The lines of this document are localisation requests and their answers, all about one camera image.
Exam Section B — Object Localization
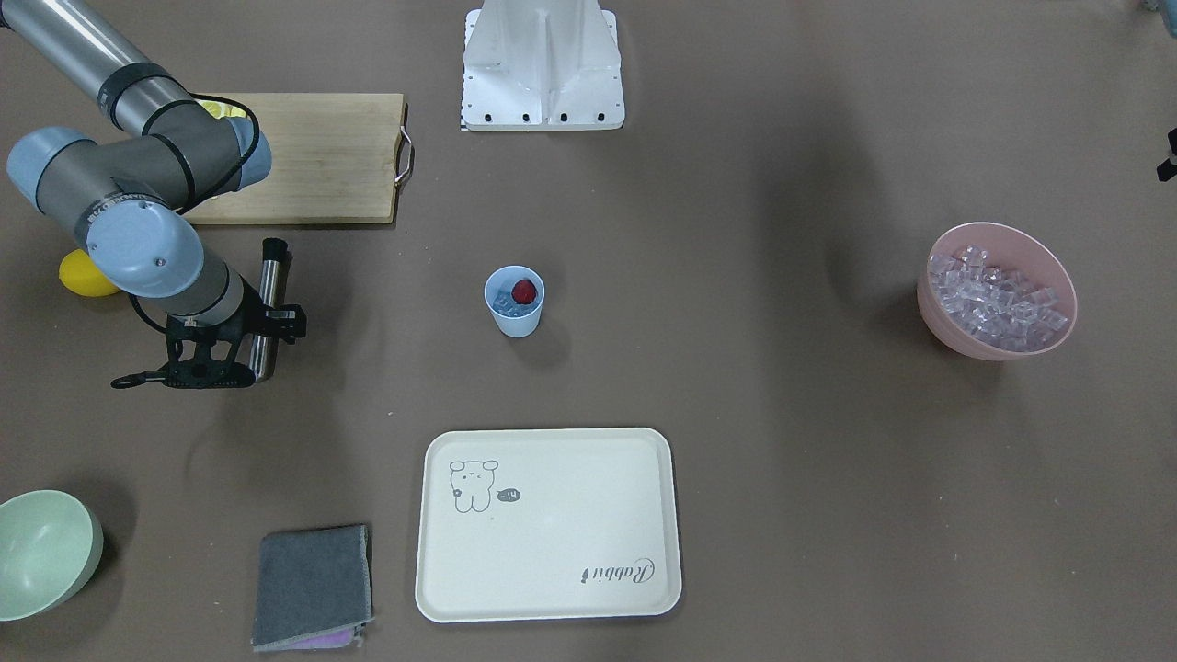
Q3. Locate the clear ice cube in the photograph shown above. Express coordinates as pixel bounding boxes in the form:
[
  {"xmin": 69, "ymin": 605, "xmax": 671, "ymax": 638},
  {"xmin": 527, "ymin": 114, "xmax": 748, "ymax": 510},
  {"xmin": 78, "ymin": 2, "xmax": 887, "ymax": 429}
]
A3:
[{"xmin": 491, "ymin": 290, "xmax": 531, "ymax": 318}]

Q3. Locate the mint green bowl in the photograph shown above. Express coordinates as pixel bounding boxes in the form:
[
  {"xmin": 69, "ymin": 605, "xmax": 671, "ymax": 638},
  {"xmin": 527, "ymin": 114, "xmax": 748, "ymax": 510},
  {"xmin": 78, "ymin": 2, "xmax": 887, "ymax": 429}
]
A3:
[{"xmin": 1, "ymin": 489, "xmax": 105, "ymax": 622}]

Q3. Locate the cream rabbit tray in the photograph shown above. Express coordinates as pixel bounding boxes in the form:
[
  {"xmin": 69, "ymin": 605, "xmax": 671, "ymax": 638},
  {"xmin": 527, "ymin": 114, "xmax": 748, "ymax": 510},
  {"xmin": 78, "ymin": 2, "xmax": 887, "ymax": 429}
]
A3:
[{"xmin": 415, "ymin": 426, "xmax": 681, "ymax": 623}]

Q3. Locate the steel muddler black tip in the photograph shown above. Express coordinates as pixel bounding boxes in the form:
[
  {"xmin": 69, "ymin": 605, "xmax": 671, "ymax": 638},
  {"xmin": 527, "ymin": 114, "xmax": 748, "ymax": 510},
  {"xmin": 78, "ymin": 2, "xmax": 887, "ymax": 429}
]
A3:
[{"xmin": 250, "ymin": 237, "xmax": 290, "ymax": 382}]

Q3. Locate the light blue plastic cup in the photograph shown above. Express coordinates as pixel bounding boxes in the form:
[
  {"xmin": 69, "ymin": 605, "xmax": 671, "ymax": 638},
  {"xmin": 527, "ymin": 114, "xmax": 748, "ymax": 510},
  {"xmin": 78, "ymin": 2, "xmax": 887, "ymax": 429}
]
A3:
[{"xmin": 483, "ymin": 265, "xmax": 546, "ymax": 338}]

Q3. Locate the lemon slice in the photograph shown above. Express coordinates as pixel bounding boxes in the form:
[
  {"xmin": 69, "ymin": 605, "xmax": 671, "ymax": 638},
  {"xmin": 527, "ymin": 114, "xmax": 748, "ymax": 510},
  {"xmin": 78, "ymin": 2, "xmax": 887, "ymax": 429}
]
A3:
[{"xmin": 199, "ymin": 99, "xmax": 248, "ymax": 119}]

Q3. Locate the grey folded cloth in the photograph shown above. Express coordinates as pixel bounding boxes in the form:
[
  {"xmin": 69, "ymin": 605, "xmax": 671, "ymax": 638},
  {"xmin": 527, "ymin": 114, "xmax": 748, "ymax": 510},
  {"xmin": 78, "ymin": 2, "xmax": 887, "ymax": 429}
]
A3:
[{"xmin": 250, "ymin": 524, "xmax": 373, "ymax": 653}]

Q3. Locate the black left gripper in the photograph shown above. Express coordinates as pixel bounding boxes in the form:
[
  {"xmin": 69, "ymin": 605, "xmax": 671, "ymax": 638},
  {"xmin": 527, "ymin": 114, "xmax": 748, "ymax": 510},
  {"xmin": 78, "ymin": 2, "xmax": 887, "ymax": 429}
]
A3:
[{"xmin": 1156, "ymin": 130, "xmax": 1177, "ymax": 183}]

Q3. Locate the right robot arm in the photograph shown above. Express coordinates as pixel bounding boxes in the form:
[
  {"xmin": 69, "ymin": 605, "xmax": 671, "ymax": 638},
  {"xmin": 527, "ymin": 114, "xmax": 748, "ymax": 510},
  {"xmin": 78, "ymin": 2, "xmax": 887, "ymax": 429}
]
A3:
[{"xmin": 4, "ymin": 1, "xmax": 307, "ymax": 389}]

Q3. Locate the wooden cutting board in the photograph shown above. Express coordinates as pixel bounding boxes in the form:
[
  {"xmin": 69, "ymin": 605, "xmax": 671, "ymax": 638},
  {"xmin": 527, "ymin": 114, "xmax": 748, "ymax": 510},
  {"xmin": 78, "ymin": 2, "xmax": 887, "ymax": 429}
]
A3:
[{"xmin": 186, "ymin": 92, "xmax": 415, "ymax": 226}]

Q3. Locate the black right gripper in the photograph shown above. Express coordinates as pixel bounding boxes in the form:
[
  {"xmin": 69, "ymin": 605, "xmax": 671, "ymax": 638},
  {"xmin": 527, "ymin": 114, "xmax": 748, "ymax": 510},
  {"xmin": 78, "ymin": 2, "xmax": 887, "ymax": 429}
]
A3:
[{"xmin": 109, "ymin": 302, "xmax": 307, "ymax": 390}]

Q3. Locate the pink bowl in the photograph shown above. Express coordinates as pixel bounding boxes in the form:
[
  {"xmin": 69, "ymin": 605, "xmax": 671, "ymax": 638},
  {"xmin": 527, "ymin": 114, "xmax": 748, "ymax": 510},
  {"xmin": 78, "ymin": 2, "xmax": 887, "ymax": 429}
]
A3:
[{"xmin": 917, "ymin": 221, "xmax": 1078, "ymax": 360}]

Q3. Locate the black camera cable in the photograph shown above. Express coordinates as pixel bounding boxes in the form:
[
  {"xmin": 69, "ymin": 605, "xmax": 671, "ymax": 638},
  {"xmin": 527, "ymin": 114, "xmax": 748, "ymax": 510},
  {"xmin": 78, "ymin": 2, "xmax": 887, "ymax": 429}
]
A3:
[{"xmin": 129, "ymin": 92, "xmax": 262, "ymax": 332}]

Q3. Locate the red strawberry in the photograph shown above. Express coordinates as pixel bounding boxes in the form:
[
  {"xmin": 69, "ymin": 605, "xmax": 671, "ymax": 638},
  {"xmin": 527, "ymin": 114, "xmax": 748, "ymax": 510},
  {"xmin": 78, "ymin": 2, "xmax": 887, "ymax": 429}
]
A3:
[{"xmin": 511, "ymin": 280, "xmax": 539, "ymax": 306}]

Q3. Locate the pile of ice cubes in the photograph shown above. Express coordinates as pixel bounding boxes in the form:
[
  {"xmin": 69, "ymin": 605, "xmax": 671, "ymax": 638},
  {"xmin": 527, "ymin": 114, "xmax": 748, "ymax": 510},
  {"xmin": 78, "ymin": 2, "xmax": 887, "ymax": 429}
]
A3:
[{"xmin": 926, "ymin": 244, "xmax": 1073, "ymax": 355}]

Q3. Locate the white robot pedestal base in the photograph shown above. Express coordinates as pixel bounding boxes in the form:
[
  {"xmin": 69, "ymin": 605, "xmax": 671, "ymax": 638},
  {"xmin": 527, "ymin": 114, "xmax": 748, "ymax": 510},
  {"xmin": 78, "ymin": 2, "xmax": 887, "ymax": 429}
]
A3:
[{"xmin": 460, "ymin": 1, "xmax": 626, "ymax": 131}]

